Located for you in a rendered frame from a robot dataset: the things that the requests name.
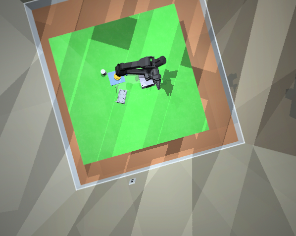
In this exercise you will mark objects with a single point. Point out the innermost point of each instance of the grey cylinder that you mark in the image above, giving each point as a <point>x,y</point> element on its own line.
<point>103,72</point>

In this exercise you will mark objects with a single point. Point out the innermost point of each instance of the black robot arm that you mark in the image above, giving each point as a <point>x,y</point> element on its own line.
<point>144,63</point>

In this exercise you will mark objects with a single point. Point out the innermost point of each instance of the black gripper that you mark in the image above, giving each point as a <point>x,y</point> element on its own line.
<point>156,77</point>

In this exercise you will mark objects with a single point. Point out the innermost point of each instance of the light blue flat mat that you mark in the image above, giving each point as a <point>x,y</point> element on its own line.
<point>113,81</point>

